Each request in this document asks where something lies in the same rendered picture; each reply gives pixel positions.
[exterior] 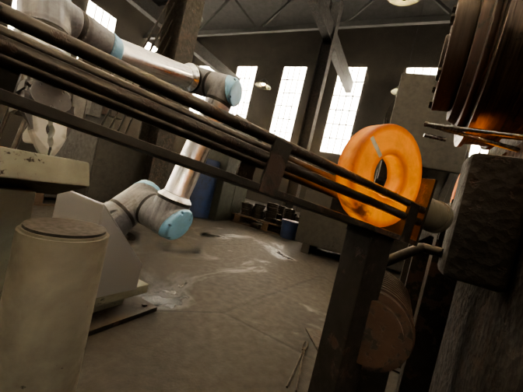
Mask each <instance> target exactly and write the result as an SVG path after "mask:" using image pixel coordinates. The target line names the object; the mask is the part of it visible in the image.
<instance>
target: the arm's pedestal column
mask: <svg viewBox="0 0 523 392"><path fill-rule="evenodd" d="M156 310H157V306H154V305H153V304H152V303H149V302H147V301H146V300H144V299H142V298H141V297H139V296H133V297H129V298H127V299H122V300H118V301H116V302H112V303H108V304H105V305H102V306H97V307H94V309H93V315H92V320H91V323H90V330H89V333H88V337H89V336H90V335H93V334H97V333H99V332H101V331H105V330H107V329H110V328H112V327H116V326H118V325H120V324H123V323H126V322H129V321H130V320H134V319H136V318H139V317H143V316H145V315H147V314H150V313H153V312H156Z"/></svg>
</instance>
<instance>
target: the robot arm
mask: <svg viewBox="0 0 523 392"><path fill-rule="evenodd" d="M16 9H17V10H19V11H20V12H23V13H25V14H27V15H28V16H32V17H33V18H35V19H38V20H40V21H41V22H43V23H46V24H47V25H49V26H53V27H54V28H56V29H58V30H60V31H62V32H64V33H67V34H68V35H70V36H72V37H74V38H77V39H79V40H81V41H83V42H85V43H87V44H89V45H91V46H93V47H95V48H97V49H99V50H102V51H104V52H106V53H108V54H110V55H112V56H114V57H116V58H118V59H120V60H122V61H125V62H127V63H129V64H130V65H133V66H135V67H136V68H139V69H141V70H143V71H144V72H148V73H149V74H151V75H154V76H156V77H157V78H159V79H162V80H163V81H165V82H169V83H173V84H175V85H178V86H180V87H181V88H182V89H183V90H184V91H186V92H189V93H194V94H196V95H199V96H204V97H205V101H207V102H209V103H211V104H213V105H215V106H217V107H220V108H222V109H224V110H226V111H228V112H230V109H231V107H236V106H237V105H238V104H239V103H240V100H241V97H242V86H241V83H240V81H239V79H237V78H235V77H233V76H231V75H225V74H222V73H219V72H214V71H212V70H209V69H207V68H203V67H200V66H197V65H194V64H192V63H186V64H182V63H180V62H178V61H175V60H172V59H170V58H167V57H164V56H163V55H160V54H157V53H155V52H152V51H150V50H147V49H145V48H143V47H140V46H138V45H135V44H132V43H130V42H127V41H126V40H122V39H120V38H119V37H118V36H117V35H116V34H115V33H112V32H111V31H110V30H109V29H108V28H106V27H105V26H103V25H102V24H100V23H99V22H97V21H96V20H95V19H94V18H93V17H91V16H90V15H88V14H87V13H86V12H84V11H82V10H81V8H79V7H78V6H76V5H75V4H73V3H72V0H16ZM13 30H15V31H16V32H18V33H21V34H23V35H25V36H27V37H30V38H32V39H34V40H37V41H39V42H41V43H42V44H46V45H47V46H49V47H52V48H54V49H56V50H58V51H60V52H63V53H65V54H67V55H70V56H71V54H70V53H68V52H66V51H63V50H62V49H60V48H57V47H55V46H53V45H51V44H48V43H46V42H44V41H42V40H39V39H37V38H36V37H33V36H30V35H29V34H27V33H24V32H22V31H20V30H18V29H16V28H13ZM16 94H17V95H20V96H24V97H26V98H28V99H31V100H34V101H37V102H39V103H42V104H45V105H48V106H49V107H53V108H56V109H58V110H62V111H64V112H66V113H69V114H72V115H74V109H75V108H74V107H73V106H72V103H71V100H70V99H71V97H70V95H69V94H68V92H66V91H64V90H62V89H59V88H56V87H54V86H51V85H48V84H47V83H44V82H41V81H39V80H36V79H33V78H31V77H29V76H27V75H24V80H23V81H21V82H19V85H18V87H17V90H16ZM9 113H13V114H15V115H18V116H21V117H23V118H24V119H25V121H26V122H27V128H26V130H25V131H24V132H23V141H24V142H25V143H30V144H33V145H34V147H35V149H36V150H37V152H38V153H40V154H45V155H49V156H55V155H56V154H57V153H58V151H59V150H60V148H61V147H62V146H63V144H64V143H65V140H66V138H67V137H68V136H69V134H70V132H71V130H72V128H68V127H66V126H63V125H60V124H56V123H54V122H52V121H48V120H45V119H43V118H40V117H36V116H34V115H32V114H28V113H25V112H22V111H20V110H16V109H14V108H11V107H9ZM47 124H48V127H49V128H50V131H49V133H48V134H47V132H46V127H47ZM210 152H211V149H209V148H207V147H205V146H203V145H199V144H197V143H195V142H192V141H189V140H187V141H186V142H185V144H184V148H183V149H182V151H181V155H183V156H187V157H189V158H192V159H195V160H198V161H200V162H202V163H205V162H206V160H207V159H208V157H209V153H210ZM199 176H200V173H199V172H196V171H194V170H190V169H187V168H184V167H182V166H178V165H175V167H174V169H173V171H172V174H171V175H170V178H169V180H168V182H167V185H166V187H165V188H164V189H162V190H160V188H159V187H158V186H157V185H155V184H154V183H153V182H151V181H148V180H140V181H139V182H137V183H134V184H133V185H132V186H130V187H129V188H127V189H126V190H124V191H122V192H121V193H120V194H118V195H117V196H115V197H114V198H112V199H111V200H109V201H108V202H105V203H103V204H105V205H106V206H107V209H108V210H109V212H110V213H111V215H112V216H113V218H114V220H115V222H116V223H117V224H118V226H119V228H120V229H121V231H122V232H123V234H124V235H125V236H127V234H128V232H129V230H130V229H131V228H132V227H134V226H135V225H136V224H138V223H140V224H141V225H143V226H145V227H146V228H148V229H150V230H152V231H153V232H154V233H156V234H158V235H159V236H161V237H163V238H165V239H168V240H176V239H178V238H180V237H181V236H183V235H184V234H185V233H186V232H187V231H188V229H189V227H190V226H191V224H192V221H193V215H192V213H191V211H190V210H189V209H190V207H191V202H190V196H191V193H192V191H193V190H194V187H195V185H196V183H197V181H198V178H199Z"/></svg>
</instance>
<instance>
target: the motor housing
mask: <svg viewBox="0 0 523 392"><path fill-rule="evenodd" d="M415 340H416V331H415V326H414V320H413V315H412V305H411V300H410V296H409V292H408V290H407V288H406V287H405V285H404V284H403V283H402V281H401V280H400V279H399V278H397V277H396V276H395V275H393V274H392V273H390V272H388V271H385V274H384V280H383V283H382V286H381V292H380V295H379V298H378V300H372V301H371V305H370V310H369V313H368V317H367V322H366V326H365V329H364V333H363V338H362V341H361V345H360V350H359V355H358V358H357V361H356V363H358V364H360V365H362V367H361V371H360V377H359V380H358V384H357V387H356V392H385V389H386V386H387V382H388V377H389V373H390V371H392V370H393V369H397V368H398V367H400V365H402V364H403V363H404V362H405V360H407V358H408V357H409V356H410V355H411V353H412V350H413V348H414V345H415Z"/></svg>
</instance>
